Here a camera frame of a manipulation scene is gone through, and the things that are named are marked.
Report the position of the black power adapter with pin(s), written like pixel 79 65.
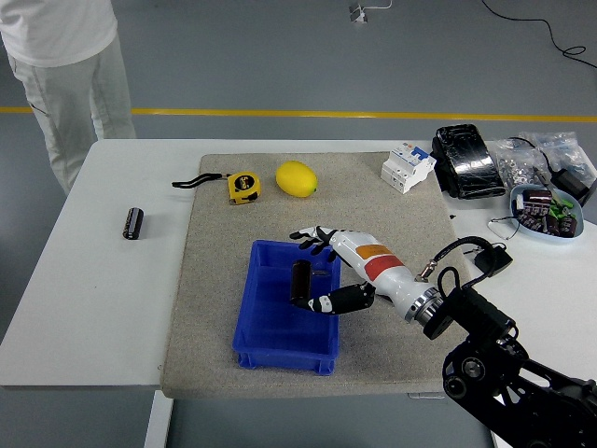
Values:
pixel 570 181

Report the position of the grey-brown mat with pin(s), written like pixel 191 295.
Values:
pixel 373 210

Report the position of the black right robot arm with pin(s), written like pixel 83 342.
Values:
pixel 480 312

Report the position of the clear bag of metal nuts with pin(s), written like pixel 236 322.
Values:
pixel 513 168

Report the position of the metal bracket under table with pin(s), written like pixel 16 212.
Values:
pixel 426 396

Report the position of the black wrapped pack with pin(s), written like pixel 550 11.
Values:
pixel 468 161

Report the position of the dark brown cylindrical battery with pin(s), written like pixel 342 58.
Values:
pixel 551 224
pixel 133 224
pixel 301 280
pixel 534 219
pixel 566 226

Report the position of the light blue bowl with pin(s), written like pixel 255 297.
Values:
pixel 543 238

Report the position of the person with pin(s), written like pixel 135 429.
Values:
pixel 60 70

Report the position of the yellow tape measure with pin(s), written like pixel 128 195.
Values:
pixel 243 186

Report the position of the yellow lemon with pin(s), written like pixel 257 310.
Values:
pixel 296 178

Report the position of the clear plastic bag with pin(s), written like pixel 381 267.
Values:
pixel 566 149

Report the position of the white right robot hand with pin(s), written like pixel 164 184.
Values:
pixel 382 266

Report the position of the blue plastic box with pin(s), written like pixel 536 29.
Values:
pixel 280 336

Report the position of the large dark brown battery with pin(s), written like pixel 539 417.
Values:
pixel 537 196

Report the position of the small black plug adapter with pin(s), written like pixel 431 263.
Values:
pixel 498 262

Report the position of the white circuit breaker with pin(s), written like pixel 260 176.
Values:
pixel 406 170

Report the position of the white table leg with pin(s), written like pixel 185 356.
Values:
pixel 157 420

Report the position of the small black clip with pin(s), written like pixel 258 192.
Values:
pixel 322 272

